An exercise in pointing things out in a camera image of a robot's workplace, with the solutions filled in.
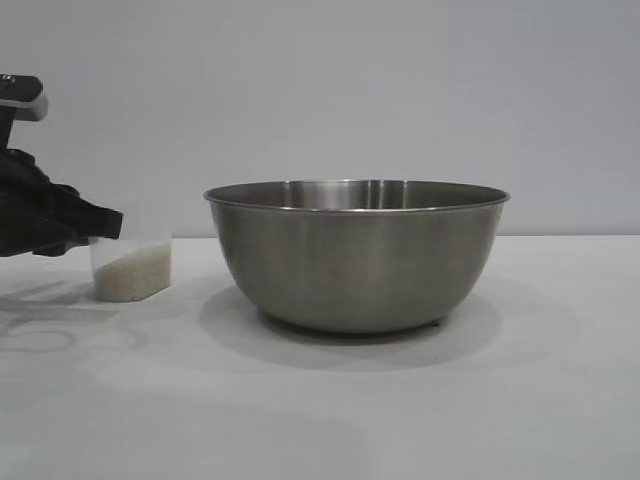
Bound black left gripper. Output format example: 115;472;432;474
0;146;125;259

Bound clear plastic measuring cup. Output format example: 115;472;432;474
87;233;174;303

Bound white rice grains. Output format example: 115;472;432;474
94;243;173;303

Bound stainless steel bowl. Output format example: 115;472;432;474
202;179;512;336

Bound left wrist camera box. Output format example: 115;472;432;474
0;74;50;151

